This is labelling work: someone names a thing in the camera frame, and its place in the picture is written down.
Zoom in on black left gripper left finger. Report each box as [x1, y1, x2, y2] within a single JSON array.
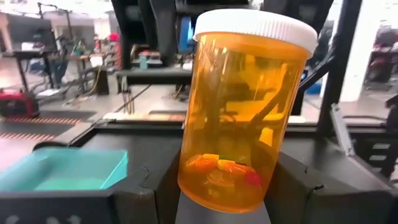
[[0, 149, 183, 224]]

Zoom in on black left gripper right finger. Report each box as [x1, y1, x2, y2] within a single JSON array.
[[264, 151, 398, 224]]

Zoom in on medium amber pill bottle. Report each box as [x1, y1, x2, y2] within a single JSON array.
[[177, 8, 318, 215]]

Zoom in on teal plastic bin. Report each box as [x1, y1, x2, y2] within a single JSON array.
[[0, 147, 129, 192]]

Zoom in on black mat orange stripes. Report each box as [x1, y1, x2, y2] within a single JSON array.
[[0, 110, 97, 142]]

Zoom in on red black machine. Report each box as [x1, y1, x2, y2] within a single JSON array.
[[0, 88, 40, 119]]

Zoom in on monitor with blue screen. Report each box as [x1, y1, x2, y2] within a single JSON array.
[[178, 15, 197, 55]]

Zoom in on black aluminium table frame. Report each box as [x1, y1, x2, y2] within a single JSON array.
[[30, 119, 398, 147]]

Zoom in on black stand post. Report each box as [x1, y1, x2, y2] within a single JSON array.
[[317, 0, 364, 138]]

